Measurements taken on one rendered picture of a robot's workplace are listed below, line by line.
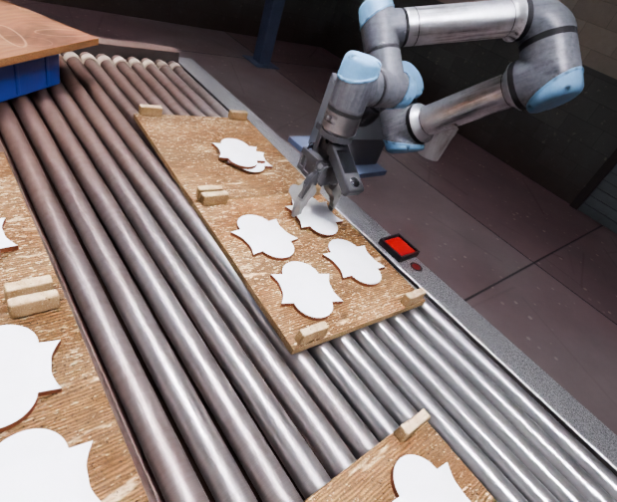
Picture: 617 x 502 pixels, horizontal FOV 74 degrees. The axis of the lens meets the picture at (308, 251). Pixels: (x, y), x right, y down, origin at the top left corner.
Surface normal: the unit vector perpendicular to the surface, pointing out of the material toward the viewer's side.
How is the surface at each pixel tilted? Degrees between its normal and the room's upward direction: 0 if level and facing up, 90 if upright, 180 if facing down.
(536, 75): 92
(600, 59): 90
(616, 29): 90
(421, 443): 0
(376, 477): 0
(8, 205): 0
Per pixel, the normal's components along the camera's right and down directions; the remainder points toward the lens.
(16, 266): 0.30, -0.75
